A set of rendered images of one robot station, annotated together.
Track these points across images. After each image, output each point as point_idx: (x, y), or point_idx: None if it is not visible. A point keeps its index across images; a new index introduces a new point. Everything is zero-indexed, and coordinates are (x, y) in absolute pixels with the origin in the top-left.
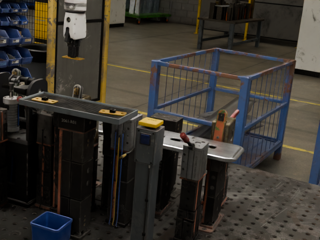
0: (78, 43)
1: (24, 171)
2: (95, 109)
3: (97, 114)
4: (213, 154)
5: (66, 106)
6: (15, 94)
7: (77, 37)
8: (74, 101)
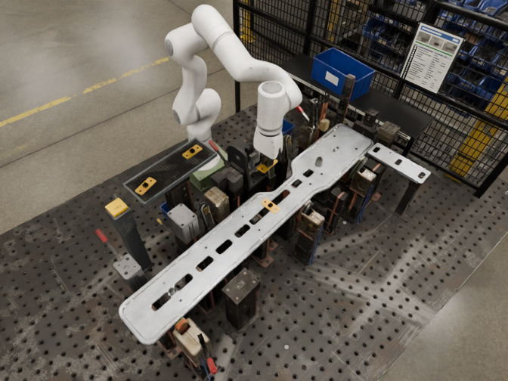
0: (268, 158)
1: None
2: (160, 178)
3: (145, 176)
4: (134, 295)
5: (173, 162)
6: (350, 174)
7: (258, 149)
8: (186, 168)
